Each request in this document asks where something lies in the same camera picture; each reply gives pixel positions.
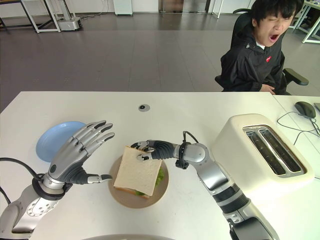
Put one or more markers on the tan plate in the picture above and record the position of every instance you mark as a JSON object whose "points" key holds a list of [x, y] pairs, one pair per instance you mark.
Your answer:
{"points": [[160, 195]]}

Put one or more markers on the black office chair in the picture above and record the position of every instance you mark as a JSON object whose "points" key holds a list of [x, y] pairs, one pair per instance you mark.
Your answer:
{"points": [[295, 76]]}

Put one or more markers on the person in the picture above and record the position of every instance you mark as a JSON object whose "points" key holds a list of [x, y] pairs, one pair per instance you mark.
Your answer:
{"points": [[250, 62]]}

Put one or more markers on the grey wheeled machine base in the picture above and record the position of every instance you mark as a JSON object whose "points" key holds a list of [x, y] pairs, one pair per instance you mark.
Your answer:
{"points": [[68, 23]]}

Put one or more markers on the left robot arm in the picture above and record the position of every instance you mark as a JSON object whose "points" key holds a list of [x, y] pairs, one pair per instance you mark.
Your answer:
{"points": [[22, 212]]}

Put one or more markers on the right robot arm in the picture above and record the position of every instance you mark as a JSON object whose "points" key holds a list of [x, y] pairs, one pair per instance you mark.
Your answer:
{"points": [[215, 175]]}

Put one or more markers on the black computer mouse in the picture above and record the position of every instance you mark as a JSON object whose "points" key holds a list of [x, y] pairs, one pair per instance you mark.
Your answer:
{"points": [[305, 109]]}

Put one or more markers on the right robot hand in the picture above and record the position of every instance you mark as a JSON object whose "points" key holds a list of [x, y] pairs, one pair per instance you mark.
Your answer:
{"points": [[162, 150]]}

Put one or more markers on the green lettuce leaf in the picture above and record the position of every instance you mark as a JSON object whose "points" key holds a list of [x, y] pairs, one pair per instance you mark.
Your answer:
{"points": [[160, 176]]}

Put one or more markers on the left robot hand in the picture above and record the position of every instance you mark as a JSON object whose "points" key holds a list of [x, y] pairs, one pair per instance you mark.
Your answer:
{"points": [[67, 160]]}

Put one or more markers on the blue plate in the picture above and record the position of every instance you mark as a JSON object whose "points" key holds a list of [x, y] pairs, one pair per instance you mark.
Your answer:
{"points": [[55, 140]]}

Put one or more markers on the bread slice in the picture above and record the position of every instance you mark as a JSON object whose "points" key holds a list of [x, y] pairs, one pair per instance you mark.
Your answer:
{"points": [[137, 172], [125, 189]]}

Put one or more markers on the cream toaster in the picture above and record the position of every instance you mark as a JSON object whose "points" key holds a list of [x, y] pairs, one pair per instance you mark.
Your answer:
{"points": [[232, 145]]}

